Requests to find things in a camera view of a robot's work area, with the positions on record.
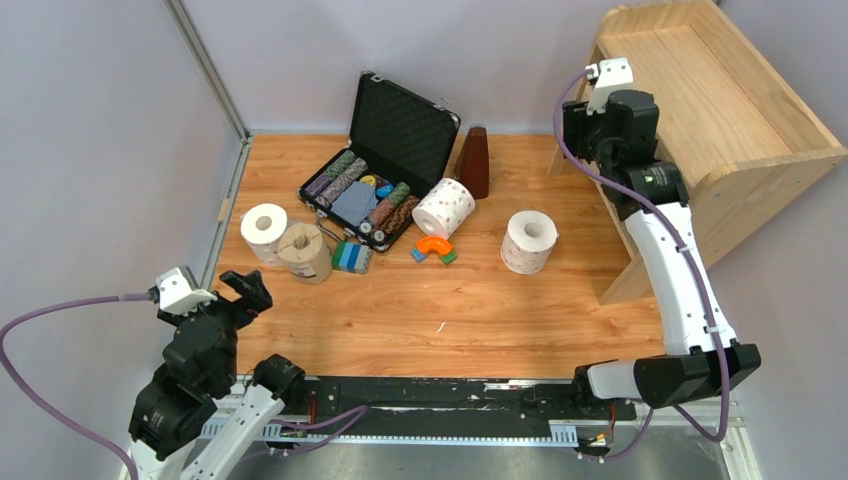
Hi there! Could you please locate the brown roll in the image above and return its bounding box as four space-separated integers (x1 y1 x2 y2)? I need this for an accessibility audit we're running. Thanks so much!
277 222 332 285

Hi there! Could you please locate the patterned paper roll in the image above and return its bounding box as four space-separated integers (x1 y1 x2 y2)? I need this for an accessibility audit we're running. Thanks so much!
412 178 476 239
500 210 559 275

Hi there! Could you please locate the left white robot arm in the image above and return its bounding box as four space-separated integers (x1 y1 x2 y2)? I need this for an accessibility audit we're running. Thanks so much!
128 266 307 479

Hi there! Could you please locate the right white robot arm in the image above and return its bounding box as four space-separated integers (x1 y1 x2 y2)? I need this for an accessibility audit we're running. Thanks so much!
560 89 762 418

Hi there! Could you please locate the white toilet paper roll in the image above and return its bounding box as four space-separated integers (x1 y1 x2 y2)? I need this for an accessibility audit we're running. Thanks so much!
240 203 288 266

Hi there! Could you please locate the green blue block toy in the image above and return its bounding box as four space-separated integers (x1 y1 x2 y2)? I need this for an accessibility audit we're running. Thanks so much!
331 241 373 275

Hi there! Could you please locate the brown metronome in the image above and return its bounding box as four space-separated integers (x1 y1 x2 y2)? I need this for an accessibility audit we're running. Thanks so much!
454 124 490 200

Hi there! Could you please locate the orange curved toy piece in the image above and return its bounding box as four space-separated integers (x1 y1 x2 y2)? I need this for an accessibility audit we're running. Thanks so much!
410 236 458 265

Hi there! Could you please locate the patterned paper roll lying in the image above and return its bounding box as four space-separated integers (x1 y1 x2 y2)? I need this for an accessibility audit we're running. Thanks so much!
412 178 476 239

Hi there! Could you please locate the black poker chip case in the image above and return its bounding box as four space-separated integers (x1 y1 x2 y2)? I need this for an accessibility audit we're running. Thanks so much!
296 70 461 253

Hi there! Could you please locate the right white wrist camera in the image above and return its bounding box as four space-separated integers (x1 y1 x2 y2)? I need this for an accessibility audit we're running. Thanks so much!
585 57 634 116

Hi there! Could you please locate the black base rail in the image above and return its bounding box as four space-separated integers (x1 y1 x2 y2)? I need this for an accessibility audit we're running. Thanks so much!
281 376 637 441

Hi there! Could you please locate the aluminium frame post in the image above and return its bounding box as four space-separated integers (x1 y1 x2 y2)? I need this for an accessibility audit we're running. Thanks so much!
163 0 250 144

